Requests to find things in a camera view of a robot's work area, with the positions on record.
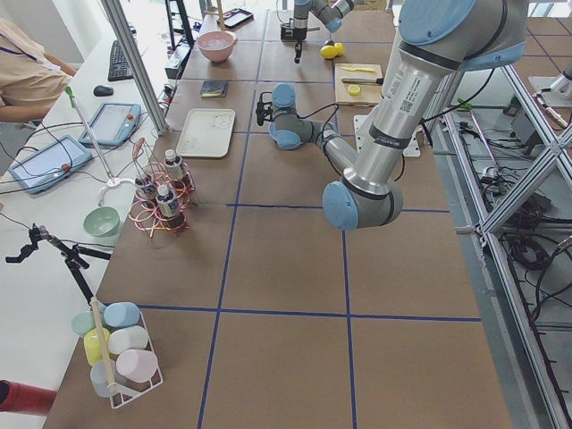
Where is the yellow lemon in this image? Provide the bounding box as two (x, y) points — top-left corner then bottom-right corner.
(320, 42), (345, 60)

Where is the black sponge pad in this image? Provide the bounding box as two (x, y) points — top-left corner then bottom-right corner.
(200, 80), (229, 98)

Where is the cream plastic tray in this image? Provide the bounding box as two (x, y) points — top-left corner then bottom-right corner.
(175, 108), (236, 158)

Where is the pink bowl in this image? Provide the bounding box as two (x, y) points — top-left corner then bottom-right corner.
(197, 31), (238, 63)

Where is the lemon half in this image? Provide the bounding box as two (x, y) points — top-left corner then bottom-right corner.
(347, 84), (361, 97)

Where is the kitchen knife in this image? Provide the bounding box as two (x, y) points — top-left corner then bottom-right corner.
(341, 77), (383, 86)

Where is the small bottle back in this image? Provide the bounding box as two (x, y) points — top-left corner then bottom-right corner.
(164, 149), (184, 181)

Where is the small bottle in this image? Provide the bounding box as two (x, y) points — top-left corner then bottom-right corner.
(156, 184), (180, 219)
(164, 149), (184, 181)
(134, 175), (156, 199)

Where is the small bottle front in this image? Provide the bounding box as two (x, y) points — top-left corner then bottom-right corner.
(156, 184), (180, 219)

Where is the small bottle left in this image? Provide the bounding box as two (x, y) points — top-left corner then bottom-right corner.
(134, 175), (156, 199)

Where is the far blue teach pendant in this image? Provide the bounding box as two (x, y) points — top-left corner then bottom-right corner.
(89, 102), (141, 147)

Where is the blue teach pendant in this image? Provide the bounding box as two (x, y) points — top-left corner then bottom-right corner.
(89, 102), (141, 147)
(8, 135), (93, 194)

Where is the black keyboard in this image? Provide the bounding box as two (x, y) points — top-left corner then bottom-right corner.
(107, 40), (133, 82)

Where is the black computer mouse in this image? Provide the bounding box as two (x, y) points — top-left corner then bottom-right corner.
(93, 85), (114, 97)

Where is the white stand with rod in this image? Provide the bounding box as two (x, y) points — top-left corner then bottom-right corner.
(64, 86), (135, 207)

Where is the green bowl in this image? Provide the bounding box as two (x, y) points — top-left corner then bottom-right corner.
(83, 206), (121, 238)

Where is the near blue teach pendant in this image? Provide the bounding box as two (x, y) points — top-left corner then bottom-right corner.
(8, 135), (93, 194)

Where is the person in beige shirt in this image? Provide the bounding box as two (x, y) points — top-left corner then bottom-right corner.
(1, 18), (76, 122)

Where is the black tripod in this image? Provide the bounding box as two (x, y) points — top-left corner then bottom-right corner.
(4, 223), (113, 307)

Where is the blue plastic cup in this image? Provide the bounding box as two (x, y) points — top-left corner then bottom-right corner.
(104, 301), (139, 328)

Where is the white plastic cup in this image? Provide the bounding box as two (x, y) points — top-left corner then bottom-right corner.
(108, 325), (148, 355)

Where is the pink plastic cup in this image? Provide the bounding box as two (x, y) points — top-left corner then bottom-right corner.
(115, 349), (158, 383)

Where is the yellow plastic cup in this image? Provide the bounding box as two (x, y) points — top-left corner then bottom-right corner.
(83, 328), (103, 366)

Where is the red cylinder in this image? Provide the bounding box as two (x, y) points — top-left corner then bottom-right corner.
(1, 380), (57, 416)

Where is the copper wire bottle rack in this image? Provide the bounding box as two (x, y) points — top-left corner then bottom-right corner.
(128, 138), (196, 238)

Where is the aluminium frame post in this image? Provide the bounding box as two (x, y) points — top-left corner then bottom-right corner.
(101, 0), (168, 136)

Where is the white wire cup basket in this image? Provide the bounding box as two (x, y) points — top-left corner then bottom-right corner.
(89, 298), (164, 409)

